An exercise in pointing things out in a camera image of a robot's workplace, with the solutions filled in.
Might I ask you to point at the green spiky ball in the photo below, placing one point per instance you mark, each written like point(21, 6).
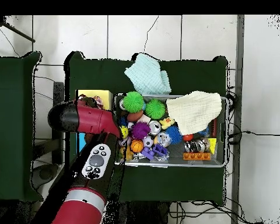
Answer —
point(155, 108)
point(133, 101)

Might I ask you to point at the multicolour patchwork print cloth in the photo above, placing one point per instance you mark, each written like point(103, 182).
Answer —
point(97, 101)

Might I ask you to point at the mint green knitted cloth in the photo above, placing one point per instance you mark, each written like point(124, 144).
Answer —
point(147, 74)

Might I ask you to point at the cream knitted cloth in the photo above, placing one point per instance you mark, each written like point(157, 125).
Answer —
point(193, 112)

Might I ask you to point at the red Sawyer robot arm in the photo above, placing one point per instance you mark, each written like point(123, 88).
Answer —
point(91, 119)

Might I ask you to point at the wooden box with three holes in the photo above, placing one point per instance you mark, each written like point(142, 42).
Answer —
point(86, 93)

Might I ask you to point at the purple spiky ball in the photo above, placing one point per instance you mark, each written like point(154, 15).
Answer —
point(140, 130)

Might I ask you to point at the brown toy football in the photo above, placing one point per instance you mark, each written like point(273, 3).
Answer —
point(135, 116)

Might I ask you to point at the yellow smiley face ball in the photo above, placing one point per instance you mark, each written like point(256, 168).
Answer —
point(124, 132)

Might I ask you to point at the orange toy basketball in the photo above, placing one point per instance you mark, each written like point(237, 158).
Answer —
point(136, 146)

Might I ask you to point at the yellow duck plush toy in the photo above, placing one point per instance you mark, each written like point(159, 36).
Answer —
point(167, 122)

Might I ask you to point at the blue spiky ball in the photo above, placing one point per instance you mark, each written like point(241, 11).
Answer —
point(174, 134)

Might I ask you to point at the red ball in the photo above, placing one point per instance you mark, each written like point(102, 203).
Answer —
point(188, 137)

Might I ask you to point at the orange plastic tray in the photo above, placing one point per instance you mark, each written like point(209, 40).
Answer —
point(197, 156)

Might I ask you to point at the yellow cheese wedge toy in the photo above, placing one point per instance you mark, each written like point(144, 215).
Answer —
point(212, 144)

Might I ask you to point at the green cloth side table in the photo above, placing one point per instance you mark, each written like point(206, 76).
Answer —
point(11, 135)

